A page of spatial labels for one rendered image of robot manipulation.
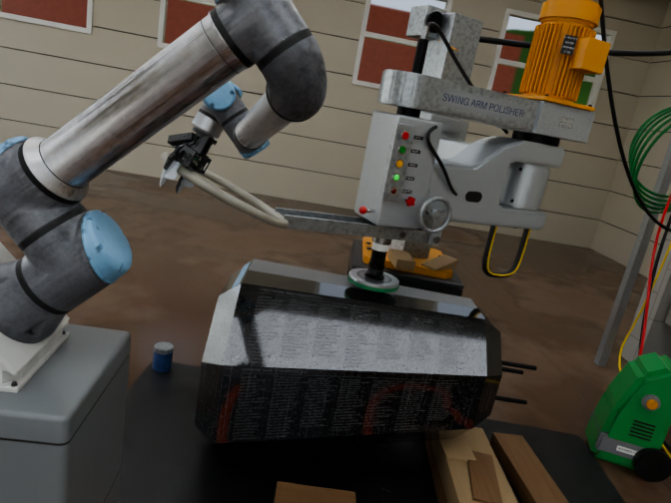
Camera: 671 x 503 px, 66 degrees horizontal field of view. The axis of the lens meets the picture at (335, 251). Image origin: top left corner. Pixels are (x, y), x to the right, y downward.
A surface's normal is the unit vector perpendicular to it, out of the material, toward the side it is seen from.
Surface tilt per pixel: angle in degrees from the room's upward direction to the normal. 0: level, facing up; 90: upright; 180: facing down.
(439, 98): 90
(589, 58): 90
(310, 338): 45
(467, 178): 90
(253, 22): 97
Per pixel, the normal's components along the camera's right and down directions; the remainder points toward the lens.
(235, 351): 0.16, -0.47
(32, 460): 0.06, 0.28
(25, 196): 0.10, 0.54
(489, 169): 0.38, 0.32
